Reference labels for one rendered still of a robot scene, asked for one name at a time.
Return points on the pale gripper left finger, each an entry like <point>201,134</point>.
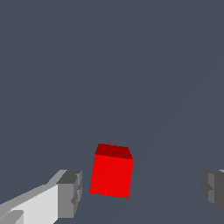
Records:
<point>43,201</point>

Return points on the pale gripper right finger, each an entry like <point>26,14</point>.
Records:
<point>215,186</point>

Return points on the red cube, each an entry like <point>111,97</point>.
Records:
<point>110,175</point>

